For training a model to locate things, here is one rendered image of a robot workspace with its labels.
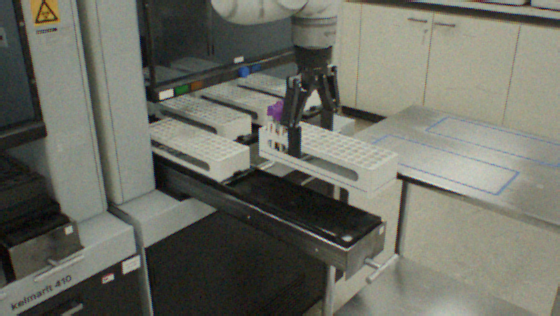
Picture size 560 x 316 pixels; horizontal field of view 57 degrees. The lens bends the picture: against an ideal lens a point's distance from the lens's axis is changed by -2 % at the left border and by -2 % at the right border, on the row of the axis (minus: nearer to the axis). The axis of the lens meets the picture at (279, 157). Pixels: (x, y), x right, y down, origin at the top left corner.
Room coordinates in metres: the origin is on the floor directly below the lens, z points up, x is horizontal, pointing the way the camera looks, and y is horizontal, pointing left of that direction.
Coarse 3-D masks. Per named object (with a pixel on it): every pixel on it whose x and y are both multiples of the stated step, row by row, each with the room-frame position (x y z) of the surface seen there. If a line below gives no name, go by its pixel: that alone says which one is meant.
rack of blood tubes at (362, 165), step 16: (304, 128) 1.08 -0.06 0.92; (320, 128) 1.08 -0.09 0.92; (304, 144) 1.00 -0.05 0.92; (320, 144) 1.01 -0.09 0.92; (336, 144) 0.99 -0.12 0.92; (352, 144) 1.00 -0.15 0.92; (368, 144) 0.99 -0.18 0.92; (272, 160) 1.04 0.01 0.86; (288, 160) 1.01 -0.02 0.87; (304, 160) 1.03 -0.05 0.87; (320, 160) 1.04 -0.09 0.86; (336, 160) 0.93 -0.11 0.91; (352, 160) 0.93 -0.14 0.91; (368, 160) 0.92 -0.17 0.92; (384, 160) 0.92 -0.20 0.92; (320, 176) 0.96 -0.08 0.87; (336, 176) 0.93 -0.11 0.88; (352, 176) 0.96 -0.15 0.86; (368, 176) 0.88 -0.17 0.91; (384, 176) 0.91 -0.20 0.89; (352, 192) 0.90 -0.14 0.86; (368, 192) 0.88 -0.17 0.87
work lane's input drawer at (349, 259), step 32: (160, 160) 1.16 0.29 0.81; (192, 192) 1.06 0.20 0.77; (224, 192) 1.00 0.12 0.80; (256, 192) 1.00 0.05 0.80; (288, 192) 1.00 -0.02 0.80; (256, 224) 0.93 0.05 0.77; (288, 224) 0.87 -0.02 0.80; (320, 224) 0.88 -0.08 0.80; (352, 224) 0.85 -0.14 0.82; (384, 224) 0.88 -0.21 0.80; (320, 256) 0.82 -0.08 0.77; (352, 256) 0.80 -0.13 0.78
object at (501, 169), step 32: (384, 128) 1.33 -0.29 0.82; (416, 128) 1.33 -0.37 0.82; (448, 128) 1.33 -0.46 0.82; (480, 128) 1.34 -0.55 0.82; (512, 128) 1.34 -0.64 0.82; (416, 160) 1.13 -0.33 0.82; (448, 160) 1.13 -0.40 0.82; (480, 160) 1.13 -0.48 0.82; (512, 160) 1.13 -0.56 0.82; (544, 160) 1.13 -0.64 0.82; (448, 192) 0.99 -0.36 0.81; (480, 192) 0.97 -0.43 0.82; (512, 192) 0.97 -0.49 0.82; (544, 192) 0.97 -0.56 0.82; (544, 224) 0.86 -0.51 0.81; (384, 288) 1.33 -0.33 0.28; (416, 288) 1.33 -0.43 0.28; (448, 288) 1.33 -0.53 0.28
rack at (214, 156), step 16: (160, 128) 1.22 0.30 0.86; (176, 128) 1.23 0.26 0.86; (192, 128) 1.22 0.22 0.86; (160, 144) 1.21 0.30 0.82; (176, 144) 1.12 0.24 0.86; (192, 144) 1.13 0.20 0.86; (208, 144) 1.13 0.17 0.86; (224, 144) 1.12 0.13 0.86; (240, 144) 1.12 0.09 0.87; (176, 160) 1.12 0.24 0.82; (192, 160) 1.16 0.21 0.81; (208, 160) 1.05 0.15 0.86; (224, 160) 1.04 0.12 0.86; (240, 160) 1.08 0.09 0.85; (224, 176) 1.04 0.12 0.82
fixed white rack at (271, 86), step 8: (232, 80) 1.65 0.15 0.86; (240, 80) 1.63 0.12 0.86; (248, 80) 1.63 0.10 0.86; (256, 80) 1.63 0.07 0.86; (264, 80) 1.63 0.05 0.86; (272, 80) 1.63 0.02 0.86; (280, 80) 1.63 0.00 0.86; (248, 88) 1.67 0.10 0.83; (256, 88) 1.58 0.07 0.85; (264, 88) 1.56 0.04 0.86; (272, 88) 1.55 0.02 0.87; (280, 88) 1.55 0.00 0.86; (280, 96) 1.64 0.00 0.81; (312, 96) 1.51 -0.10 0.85; (312, 104) 1.51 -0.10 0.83
